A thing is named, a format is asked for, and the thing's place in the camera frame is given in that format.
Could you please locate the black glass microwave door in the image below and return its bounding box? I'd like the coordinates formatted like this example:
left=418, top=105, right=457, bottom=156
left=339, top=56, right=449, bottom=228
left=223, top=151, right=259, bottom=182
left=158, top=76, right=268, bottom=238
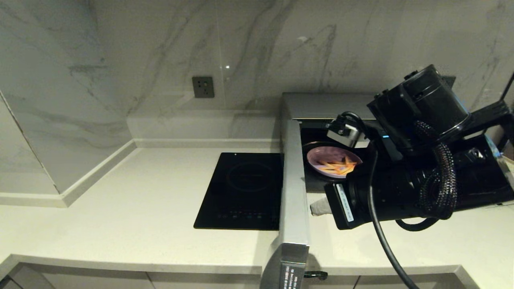
left=261, top=119, right=328, bottom=289

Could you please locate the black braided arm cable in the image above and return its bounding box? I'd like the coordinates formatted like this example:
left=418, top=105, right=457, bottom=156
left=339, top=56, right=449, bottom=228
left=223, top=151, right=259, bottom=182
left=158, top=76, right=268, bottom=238
left=413, top=120, right=459, bottom=220

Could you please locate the grey cabinet front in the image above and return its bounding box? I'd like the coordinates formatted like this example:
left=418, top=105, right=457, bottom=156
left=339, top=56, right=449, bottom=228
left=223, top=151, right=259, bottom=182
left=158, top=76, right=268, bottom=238
left=9, top=264, right=155, bottom=289
left=147, top=272, right=263, bottom=289
left=309, top=275, right=468, bottom=289

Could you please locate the grey single wall socket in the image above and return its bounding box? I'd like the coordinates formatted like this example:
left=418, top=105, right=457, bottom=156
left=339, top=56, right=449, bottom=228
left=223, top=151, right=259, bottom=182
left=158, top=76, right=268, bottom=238
left=192, top=76, right=214, bottom=98

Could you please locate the purple plate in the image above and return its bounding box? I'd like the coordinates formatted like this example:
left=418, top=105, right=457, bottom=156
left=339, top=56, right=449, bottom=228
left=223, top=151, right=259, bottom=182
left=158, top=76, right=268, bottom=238
left=307, top=146, right=363, bottom=179

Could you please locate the black cylindrical wrist camera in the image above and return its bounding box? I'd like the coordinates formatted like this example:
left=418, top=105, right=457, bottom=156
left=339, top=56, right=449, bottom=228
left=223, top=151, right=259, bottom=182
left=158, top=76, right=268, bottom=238
left=326, top=112, right=369, bottom=149

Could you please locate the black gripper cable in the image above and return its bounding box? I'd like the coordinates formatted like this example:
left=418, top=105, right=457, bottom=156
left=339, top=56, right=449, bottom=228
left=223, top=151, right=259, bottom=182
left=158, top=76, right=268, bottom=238
left=341, top=111, right=440, bottom=289

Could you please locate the black induction cooktop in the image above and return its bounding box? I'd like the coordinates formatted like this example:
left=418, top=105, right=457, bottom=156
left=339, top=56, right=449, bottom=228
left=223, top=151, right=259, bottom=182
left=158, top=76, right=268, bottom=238
left=194, top=152, right=285, bottom=231

